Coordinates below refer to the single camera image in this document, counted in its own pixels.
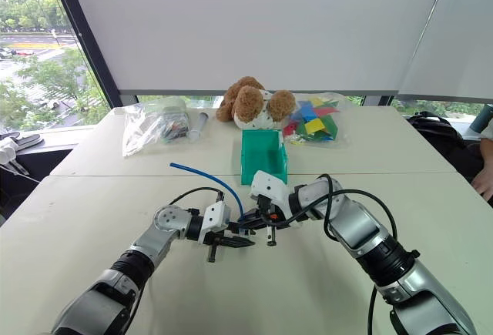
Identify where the grey plastic syringe tube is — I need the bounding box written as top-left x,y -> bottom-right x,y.
188,110 -> 210,144

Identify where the bag of coloured blocks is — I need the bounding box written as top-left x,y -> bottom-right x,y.
281,92 -> 352,148

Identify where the dark green bottle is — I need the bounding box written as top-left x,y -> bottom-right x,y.
471,103 -> 493,134

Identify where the bystander bare hand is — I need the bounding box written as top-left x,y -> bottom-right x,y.
471,168 -> 493,202

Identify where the black backpack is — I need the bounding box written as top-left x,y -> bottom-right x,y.
406,111 -> 485,182

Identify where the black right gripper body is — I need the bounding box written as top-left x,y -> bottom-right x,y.
257,195 -> 280,247

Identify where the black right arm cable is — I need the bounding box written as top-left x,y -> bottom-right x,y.
265,173 -> 400,335

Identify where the blue cable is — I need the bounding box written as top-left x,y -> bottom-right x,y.
169,162 -> 244,223

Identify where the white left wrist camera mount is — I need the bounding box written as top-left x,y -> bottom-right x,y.
198,201 -> 232,244

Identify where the clear bag of small items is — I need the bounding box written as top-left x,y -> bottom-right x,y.
122,97 -> 193,158

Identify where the brown plush dog toy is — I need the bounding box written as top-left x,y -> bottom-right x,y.
215,76 -> 297,131

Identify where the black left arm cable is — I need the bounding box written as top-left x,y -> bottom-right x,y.
167,186 -> 226,207

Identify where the black sandal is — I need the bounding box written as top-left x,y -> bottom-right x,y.
0,132 -> 45,155

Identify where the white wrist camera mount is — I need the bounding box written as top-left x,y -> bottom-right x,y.
247,170 -> 290,217
198,201 -> 232,244

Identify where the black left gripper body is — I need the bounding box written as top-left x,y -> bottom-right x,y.
200,230 -> 229,263

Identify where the narrow white roller blind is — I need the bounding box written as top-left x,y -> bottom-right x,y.
397,0 -> 493,104

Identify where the dark window frame post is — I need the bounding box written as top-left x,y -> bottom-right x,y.
45,0 -> 125,109

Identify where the large white roller blind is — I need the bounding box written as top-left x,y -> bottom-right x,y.
63,0 -> 452,96

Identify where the green plastic bin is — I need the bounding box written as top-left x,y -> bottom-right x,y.
240,128 -> 290,186

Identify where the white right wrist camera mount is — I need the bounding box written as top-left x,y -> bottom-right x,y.
247,170 -> 290,217

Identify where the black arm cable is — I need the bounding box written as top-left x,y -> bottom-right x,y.
265,173 -> 400,335
167,186 -> 226,207

